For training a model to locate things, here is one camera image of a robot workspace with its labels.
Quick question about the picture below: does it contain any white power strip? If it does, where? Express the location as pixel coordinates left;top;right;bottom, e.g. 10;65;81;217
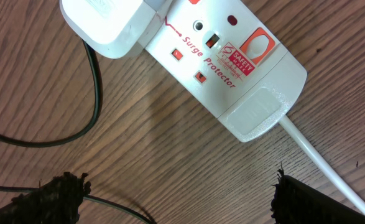
146;0;307;142

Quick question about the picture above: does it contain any white charger plug adapter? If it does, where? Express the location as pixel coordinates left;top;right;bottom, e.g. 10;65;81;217
59;0;172;59

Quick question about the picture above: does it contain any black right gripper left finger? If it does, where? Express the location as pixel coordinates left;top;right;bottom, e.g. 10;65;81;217
0;172;91;224

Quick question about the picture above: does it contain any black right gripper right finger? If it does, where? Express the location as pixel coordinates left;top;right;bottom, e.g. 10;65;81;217
270;168;365;224

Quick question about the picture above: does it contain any black USB charger cable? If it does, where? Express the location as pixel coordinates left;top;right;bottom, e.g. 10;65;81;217
0;40;154;224

